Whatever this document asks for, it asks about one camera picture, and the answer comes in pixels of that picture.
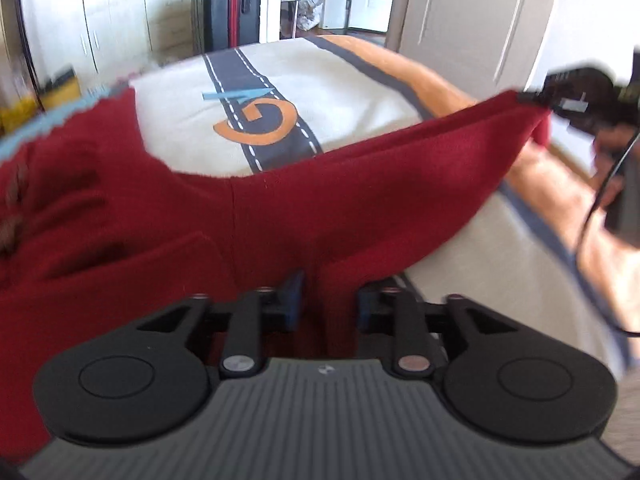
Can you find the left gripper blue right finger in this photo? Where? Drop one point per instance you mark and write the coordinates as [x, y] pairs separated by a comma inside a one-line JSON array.
[[391, 328]]

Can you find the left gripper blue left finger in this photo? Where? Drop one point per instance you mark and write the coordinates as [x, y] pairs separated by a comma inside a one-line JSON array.
[[257, 314]]

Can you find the red knit sweater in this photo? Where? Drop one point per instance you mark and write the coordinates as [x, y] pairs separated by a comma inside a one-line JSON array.
[[96, 232]]

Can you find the person's right hand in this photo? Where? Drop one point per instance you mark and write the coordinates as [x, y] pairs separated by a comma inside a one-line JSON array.
[[607, 142]]

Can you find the white room door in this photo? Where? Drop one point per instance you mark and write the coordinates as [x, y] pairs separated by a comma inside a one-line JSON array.
[[481, 46]]

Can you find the cream striped bed cover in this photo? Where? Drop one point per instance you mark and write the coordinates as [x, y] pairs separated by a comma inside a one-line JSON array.
[[535, 252]]

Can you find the light blue bed sheet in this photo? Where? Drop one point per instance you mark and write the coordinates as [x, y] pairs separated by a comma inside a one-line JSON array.
[[44, 123]]

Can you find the yellow trash bin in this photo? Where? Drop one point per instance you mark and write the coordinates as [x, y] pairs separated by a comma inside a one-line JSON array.
[[62, 89]]

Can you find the black and red suitcase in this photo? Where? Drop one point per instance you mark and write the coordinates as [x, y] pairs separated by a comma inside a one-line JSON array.
[[224, 24]]

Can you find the yellow plastic bag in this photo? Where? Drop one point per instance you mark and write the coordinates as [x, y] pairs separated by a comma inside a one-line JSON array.
[[15, 116]]

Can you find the white three-door wardrobe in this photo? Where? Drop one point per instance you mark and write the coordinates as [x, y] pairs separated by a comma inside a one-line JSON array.
[[103, 40]]

